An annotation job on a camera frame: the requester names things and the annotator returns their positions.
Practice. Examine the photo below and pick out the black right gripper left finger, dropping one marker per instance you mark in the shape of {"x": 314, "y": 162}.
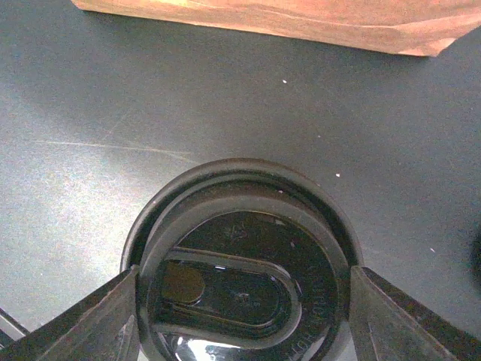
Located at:
{"x": 102, "y": 326}

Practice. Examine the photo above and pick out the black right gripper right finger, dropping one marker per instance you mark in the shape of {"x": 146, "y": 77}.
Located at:
{"x": 388, "y": 324}

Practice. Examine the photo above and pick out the large brown paper bag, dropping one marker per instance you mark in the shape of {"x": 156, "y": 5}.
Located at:
{"x": 412, "y": 28}

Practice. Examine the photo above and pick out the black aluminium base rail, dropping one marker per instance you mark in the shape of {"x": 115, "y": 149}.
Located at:
{"x": 10, "y": 329}

